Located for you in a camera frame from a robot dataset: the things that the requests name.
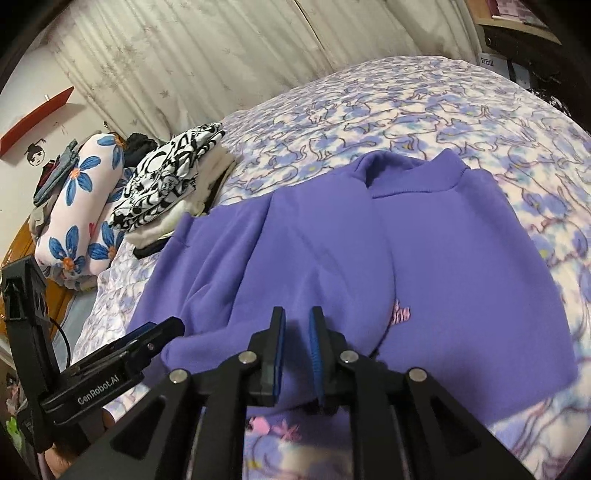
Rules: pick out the pile of grey clothes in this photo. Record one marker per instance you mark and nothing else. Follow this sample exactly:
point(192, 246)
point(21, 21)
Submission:
point(53, 180)

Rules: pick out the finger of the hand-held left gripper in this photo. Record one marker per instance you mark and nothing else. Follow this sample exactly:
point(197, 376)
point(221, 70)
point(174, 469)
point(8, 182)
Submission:
point(152, 339)

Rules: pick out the person's left hand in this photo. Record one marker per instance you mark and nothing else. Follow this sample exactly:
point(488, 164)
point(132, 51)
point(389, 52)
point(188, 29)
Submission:
point(62, 461)

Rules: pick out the blue flower print pillow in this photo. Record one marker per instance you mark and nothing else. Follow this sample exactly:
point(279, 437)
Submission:
point(83, 207)

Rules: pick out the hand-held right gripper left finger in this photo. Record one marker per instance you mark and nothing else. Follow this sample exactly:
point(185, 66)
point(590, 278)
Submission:
point(277, 364)

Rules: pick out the black and white patterned cloth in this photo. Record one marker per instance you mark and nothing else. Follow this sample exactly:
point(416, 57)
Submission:
point(171, 175)

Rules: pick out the purple hoodie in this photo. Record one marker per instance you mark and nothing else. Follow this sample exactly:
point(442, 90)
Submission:
point(392, 277)

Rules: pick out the dark shelf unit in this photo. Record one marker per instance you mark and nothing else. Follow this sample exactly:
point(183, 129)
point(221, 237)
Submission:
point(531, 32)

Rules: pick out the wall sticker figure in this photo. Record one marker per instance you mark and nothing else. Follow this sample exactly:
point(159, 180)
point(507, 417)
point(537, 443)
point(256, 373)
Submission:
point(36, 153)

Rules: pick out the wooden bed frame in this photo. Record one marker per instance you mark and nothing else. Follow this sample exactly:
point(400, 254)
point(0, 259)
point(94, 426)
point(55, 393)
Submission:
point(18, 244)

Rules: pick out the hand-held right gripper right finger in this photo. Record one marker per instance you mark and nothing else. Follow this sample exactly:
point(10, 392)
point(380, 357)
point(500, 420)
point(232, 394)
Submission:
point(315, 350)

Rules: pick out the black folded cloth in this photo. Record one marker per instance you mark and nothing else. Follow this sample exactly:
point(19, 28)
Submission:
point(150, 249)

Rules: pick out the purple floral bed blanket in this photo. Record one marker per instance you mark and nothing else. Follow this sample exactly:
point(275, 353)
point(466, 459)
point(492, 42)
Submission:
point(369, 106)

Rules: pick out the cream curtain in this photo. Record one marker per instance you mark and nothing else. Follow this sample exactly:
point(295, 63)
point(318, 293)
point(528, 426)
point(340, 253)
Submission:
point(207, 50)

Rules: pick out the red wall shelf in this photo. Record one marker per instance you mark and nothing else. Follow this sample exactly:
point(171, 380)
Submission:
point(32, 122)

